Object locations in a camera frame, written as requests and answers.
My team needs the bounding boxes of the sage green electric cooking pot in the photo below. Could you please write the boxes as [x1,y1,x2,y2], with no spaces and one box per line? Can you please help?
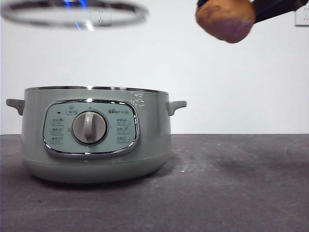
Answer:
[5,86,187,185]

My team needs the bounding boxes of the brown potato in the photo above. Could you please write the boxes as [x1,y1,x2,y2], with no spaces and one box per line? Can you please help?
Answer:
[195,0,256,44]

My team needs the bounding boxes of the glass lid with green knob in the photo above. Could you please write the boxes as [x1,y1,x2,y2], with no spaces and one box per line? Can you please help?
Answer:
[0,0,150,31]

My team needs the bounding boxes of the white wall socket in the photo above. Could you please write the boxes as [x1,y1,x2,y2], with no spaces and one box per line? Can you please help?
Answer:
[294,6,309,27]
[90,7,112,27]

